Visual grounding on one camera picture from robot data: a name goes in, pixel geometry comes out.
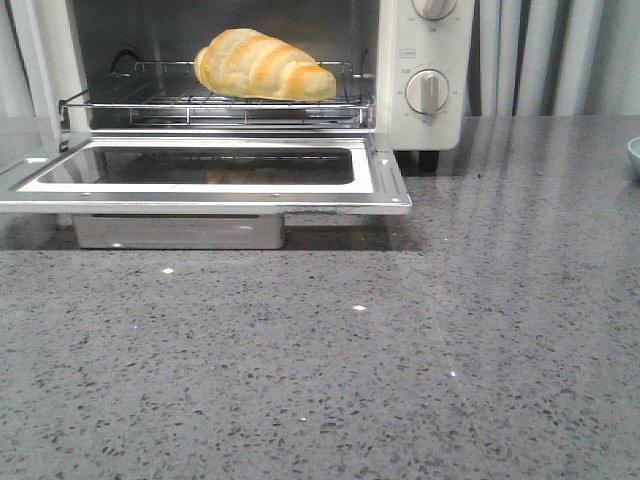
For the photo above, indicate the striped yellow bread roll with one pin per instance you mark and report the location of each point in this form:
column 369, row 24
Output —
column 245, row 63

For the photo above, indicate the glass oven door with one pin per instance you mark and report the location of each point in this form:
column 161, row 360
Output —
column 180, row 174

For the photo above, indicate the lower beige oven knob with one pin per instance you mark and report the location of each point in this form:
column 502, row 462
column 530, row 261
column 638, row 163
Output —
column 427, row 92

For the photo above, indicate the beige oven knob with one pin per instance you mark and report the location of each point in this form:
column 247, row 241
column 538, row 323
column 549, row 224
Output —
column 427, row 92
column 434, row 10

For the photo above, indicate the upper beige oven knob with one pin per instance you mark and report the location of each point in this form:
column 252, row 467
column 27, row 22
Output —
column 434, row 10

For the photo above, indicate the white Toshiba toaster oven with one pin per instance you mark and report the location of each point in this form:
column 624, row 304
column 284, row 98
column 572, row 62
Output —
column 392, row 42

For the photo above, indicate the metal wire oven rack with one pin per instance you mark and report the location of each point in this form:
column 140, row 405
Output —
column 167, row 94

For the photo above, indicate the silver oven door handle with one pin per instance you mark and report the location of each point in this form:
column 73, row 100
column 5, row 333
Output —
column 209, row 232

